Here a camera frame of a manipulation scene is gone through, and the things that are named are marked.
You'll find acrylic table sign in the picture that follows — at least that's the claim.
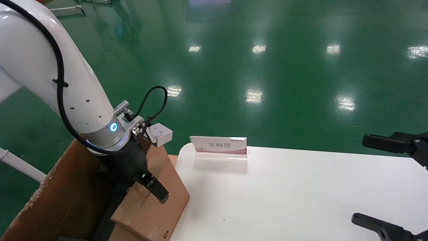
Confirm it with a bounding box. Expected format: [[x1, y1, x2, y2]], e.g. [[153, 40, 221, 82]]
[[189, 136, 248, 161]]

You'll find long black arm cable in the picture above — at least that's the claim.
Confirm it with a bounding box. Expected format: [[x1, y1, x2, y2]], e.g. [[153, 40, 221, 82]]
[[0, 0, 151, 156]]

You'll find grey camera mounting bracket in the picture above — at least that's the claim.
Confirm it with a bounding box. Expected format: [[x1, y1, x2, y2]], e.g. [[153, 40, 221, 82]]
[[117, 114, 151, 140]]

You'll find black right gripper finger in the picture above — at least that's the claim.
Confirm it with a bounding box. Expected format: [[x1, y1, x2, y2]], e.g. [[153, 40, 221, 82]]
[[362, 131, 428, 168], [351, 213, 428, 241]]

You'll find large open cardboard box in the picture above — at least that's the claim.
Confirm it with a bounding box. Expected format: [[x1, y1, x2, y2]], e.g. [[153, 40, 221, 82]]
[[0, 138, 147, 241]]

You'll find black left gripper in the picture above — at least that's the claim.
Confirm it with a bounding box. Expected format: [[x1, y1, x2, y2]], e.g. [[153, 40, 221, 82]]
[[100, 138, 170, 205]]

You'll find long grey metal floor frame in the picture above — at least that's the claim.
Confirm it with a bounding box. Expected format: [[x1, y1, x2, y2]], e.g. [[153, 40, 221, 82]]
[[49, 5, 85, 18]]

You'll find white pipe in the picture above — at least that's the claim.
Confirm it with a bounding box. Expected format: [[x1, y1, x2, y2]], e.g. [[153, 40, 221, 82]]
[[0, 147, 47, 183]]

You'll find small cardboard box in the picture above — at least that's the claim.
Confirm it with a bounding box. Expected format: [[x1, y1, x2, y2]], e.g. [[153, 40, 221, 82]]
[[110, 143, 191, 241]]

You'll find white metal frame on floor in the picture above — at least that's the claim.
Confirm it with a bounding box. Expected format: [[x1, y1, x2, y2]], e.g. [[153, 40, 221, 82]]
[[147, 123, 174, 148]]

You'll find looped black braided cable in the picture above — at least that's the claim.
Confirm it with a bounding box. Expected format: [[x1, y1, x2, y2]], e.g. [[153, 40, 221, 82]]
[[124, 86, 168, 123]]

